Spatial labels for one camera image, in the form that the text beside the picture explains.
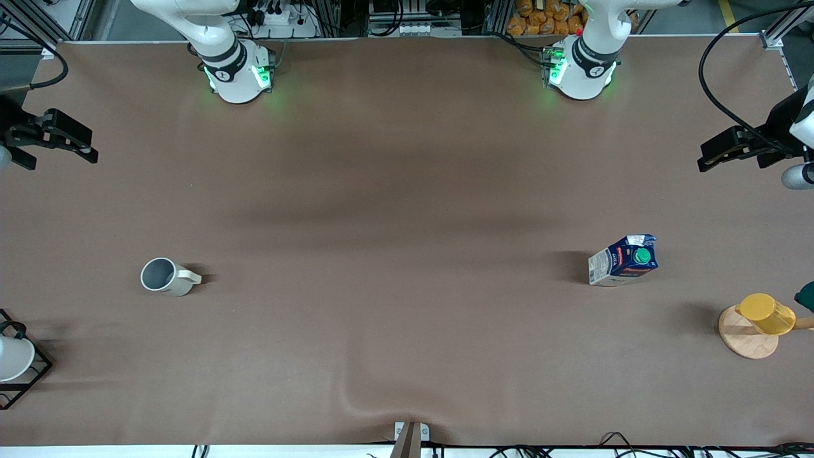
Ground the metal bracket with beam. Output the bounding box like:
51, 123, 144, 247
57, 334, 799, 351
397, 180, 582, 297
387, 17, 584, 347
389, 421, 431, 458

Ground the yellow plastic cup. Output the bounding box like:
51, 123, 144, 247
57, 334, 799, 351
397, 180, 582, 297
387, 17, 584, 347
736, 293, 797, 336

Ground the round wooden mug stand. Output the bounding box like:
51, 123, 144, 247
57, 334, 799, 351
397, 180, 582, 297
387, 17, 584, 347
719, 304, 814, 360

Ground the brown table cloth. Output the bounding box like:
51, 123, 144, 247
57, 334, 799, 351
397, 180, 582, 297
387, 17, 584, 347
0, 35, 814, 447

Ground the aluminium frame profile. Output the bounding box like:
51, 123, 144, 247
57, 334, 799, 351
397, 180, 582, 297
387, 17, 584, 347
0, 0, 97, 59
760, 0, 814, 52

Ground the white power strip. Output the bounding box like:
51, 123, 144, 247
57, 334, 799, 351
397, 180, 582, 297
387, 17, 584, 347
251, 5, 319, 39

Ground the blue milk carton green cap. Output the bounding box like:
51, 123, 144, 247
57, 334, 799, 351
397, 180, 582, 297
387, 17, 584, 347
588, 234, 659, 287

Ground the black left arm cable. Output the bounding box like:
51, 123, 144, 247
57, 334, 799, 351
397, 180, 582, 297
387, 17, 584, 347
698, 2, 814, 156

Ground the orange items box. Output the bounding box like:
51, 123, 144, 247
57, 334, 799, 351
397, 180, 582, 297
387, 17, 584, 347
507, 0, 589, 37

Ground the white mug with grey inside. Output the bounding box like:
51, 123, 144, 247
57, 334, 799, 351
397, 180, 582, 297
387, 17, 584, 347
141, 258, 202, 297

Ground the black wire rack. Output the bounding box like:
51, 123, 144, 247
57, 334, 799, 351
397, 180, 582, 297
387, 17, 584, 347
0, 309, 53, 411

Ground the white bowl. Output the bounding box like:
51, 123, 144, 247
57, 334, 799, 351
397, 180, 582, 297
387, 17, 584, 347
0, 335, 36, 382

